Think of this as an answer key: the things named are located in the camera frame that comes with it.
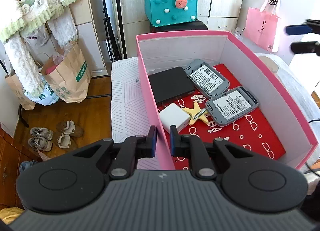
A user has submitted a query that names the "black tripod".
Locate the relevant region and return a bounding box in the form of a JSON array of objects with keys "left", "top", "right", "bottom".
[{"left": 98, "top": 0, "right": 120, "bottom": 62}]

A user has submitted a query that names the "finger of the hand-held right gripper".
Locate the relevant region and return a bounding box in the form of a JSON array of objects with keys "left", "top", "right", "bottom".
[
  {"left": 291, "top": 41, "right": 320, "bottom": 56},
  {"left": 286, "top": 19, "right": 320, "bottom": 35}
]

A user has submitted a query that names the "dark wooden cabinet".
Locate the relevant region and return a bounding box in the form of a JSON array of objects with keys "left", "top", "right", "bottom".
[{"left": 0, "top": 122, "right": 44, "bottom": 209}]

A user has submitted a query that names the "brown fleece slipper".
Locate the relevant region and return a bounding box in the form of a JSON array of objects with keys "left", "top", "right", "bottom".
[
  {"left": 56, "top": 120, "right": 84, "bottom": 137},
  {"left": 57, "top": 134, "right": 78, "bottom": 149}
]

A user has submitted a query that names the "pink cardboard box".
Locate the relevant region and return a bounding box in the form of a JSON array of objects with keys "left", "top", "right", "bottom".
[{"left": 136, "top": 30, "right": 320, "bottom": 170}]

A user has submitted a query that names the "yellow star hair clip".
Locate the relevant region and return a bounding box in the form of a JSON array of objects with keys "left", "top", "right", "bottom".
[{"left": 182, "top": 101, "right": 210, "bottom": 126}]

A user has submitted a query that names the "pink paper bag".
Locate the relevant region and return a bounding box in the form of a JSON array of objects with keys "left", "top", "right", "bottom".
[{"left": 244, "top": 0, "right": 281, "bottom": 52}]

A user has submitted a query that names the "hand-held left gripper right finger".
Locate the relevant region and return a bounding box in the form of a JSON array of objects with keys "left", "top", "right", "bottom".
[{"left": 169, "top": 125, "right": 255, "bottom": 180}]

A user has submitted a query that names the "white printed bag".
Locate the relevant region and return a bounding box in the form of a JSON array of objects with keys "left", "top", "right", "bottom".
[{"left": 20, "top": 24, "right": 54, "bottom": 56}]

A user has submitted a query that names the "grey labelled device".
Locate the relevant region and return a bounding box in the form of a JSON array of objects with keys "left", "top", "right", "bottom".
[
  {"left": 184, "top": 59, "right": 230, "bottom": 99},
  {"left": 205, "top": 86, "right": 259, "bottom": 127}
]

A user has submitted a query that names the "black cable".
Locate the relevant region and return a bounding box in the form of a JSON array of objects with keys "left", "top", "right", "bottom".
[{"left": 305, "top": 119, "right": 320, "bottom": 177}]

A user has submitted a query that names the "grey sneaker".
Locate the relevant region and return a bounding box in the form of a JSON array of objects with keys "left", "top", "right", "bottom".
[
  {"left": 28, "top": 136, "right": 52, "bottom": 151},
  {"left": 29, "top": 127, "right": 54, "bottom": 141}
]

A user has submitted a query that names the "plain brown paper bag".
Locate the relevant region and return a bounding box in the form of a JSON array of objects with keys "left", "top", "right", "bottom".
[{"left": 5, "top": 71, "right": 35, "bottom": 110}]

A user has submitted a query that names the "white fleece robe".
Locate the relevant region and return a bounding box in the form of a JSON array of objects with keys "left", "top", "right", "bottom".
[{"left": 0, "top": 0, "right": 78, "bottom": 96}]

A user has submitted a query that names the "black clothes rack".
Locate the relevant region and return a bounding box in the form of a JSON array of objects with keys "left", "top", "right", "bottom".
[{"left": 19, "top": 0, "right": 125, "bottom": 127}]

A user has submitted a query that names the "light wooden cabinet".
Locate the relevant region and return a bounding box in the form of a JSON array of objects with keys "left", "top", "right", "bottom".
[{"left": 70, "top": 0, "right": 113, "bottom": 76}]

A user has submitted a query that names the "blue cloth bundle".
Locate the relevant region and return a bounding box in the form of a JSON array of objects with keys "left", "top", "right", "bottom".
[{"left": 19, "top": 160, "right": 40, "bottom": 173}]

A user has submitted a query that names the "white charger block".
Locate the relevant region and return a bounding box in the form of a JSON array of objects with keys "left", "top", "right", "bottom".
[{"left": 159, "top": 103, "right": 190, "bottom": 133}]

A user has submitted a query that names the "white blue plastic bag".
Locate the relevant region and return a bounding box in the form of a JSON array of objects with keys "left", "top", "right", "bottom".
[{"left": 25, "top": 81, "right": 59, "bottom": 106}]

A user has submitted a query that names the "black hard drive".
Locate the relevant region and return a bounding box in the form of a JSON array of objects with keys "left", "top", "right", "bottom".
[{"left": 148, "top": 66, "right": 196, "bottom": 105}]

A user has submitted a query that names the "red printed liner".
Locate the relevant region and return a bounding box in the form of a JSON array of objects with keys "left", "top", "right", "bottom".
[{"left": 172, "top": 64, "right": 287, "bottom": 170}]

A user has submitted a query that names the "black suitcase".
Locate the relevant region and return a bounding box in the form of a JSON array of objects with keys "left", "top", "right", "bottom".
[{"left": 149, "top": 19, "right": 208, "bottom": 33}]

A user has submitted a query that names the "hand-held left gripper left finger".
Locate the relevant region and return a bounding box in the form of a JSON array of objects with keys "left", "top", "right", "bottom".
[{"left": 72, "top": 126, "right": 158, "bottom": 180}]

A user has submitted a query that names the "brown green-print paper bag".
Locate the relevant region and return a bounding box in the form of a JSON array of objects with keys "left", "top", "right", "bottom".
[{"left": 41, "top": 41, "right": 92, "bottom": 103}]

